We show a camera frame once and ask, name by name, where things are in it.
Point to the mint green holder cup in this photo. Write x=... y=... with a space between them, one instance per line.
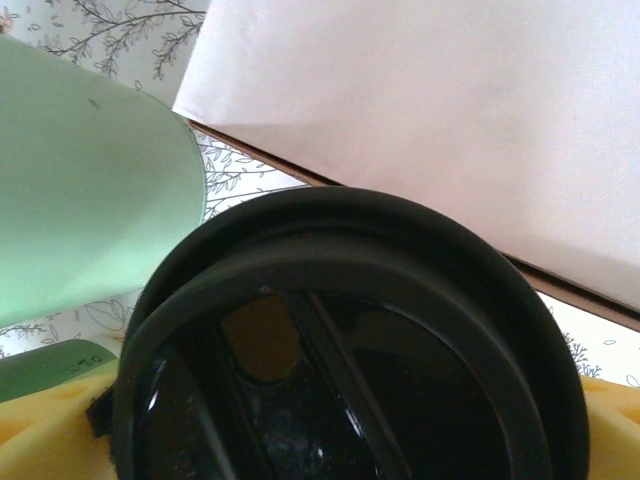
x=90 y=200

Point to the stack of green paper cups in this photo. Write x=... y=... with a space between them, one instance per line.
x=45 y=367

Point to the brown cardboard box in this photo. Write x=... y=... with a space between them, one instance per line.
x=575 y=295

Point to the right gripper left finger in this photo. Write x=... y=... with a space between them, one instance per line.
x=45 y=435

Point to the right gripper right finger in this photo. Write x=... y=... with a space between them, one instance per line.
x=615 y=430

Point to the white paper sheet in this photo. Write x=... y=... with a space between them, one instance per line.
x=425 y=125

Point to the black coffee cup lid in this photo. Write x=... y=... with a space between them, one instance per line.
x=350 y=350

